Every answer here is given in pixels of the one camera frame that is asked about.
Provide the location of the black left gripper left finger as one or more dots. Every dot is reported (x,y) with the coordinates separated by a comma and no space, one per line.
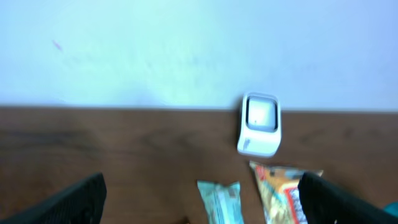
(80,203)

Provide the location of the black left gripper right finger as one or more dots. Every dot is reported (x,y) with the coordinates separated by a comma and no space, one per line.
(323,202)

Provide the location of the yellow snack bag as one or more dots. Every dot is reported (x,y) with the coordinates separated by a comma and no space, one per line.
(278,189)

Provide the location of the teal snack pack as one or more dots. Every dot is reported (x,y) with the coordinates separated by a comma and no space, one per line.
(222,202)

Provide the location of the blue mouthwash bottle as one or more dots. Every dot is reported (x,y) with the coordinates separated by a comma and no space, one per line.
(392,209)

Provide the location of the white barcode scanner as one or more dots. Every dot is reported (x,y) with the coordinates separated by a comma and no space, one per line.
(260,131)

